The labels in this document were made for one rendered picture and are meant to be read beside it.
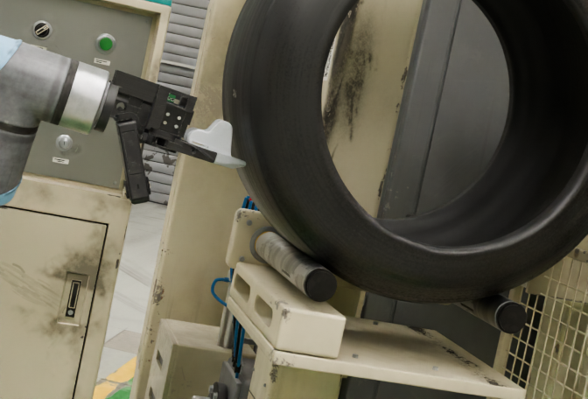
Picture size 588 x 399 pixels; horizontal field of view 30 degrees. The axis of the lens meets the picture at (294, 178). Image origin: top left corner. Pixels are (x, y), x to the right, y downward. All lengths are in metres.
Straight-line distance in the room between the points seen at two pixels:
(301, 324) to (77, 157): 0.81
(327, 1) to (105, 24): 0.79
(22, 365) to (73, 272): 0.20
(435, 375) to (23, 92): 0.67
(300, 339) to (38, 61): 0.50
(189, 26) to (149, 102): 9.69
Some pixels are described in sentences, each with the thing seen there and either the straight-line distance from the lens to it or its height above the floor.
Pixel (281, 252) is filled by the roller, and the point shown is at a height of 0.91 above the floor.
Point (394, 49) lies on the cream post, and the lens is 1.85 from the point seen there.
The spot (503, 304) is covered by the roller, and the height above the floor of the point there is 0.92.
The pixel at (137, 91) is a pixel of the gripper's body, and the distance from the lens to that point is 1.48.
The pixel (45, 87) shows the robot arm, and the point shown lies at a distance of 1.45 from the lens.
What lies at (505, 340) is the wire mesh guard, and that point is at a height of 0.80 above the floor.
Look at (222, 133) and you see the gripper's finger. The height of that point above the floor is 1.07.
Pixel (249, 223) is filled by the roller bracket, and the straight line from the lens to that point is 1.77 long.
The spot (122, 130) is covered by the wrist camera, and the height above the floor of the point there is 1.05.
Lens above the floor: 1.11
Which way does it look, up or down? 3 degrees down
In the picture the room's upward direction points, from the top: 12 degrees clockwise
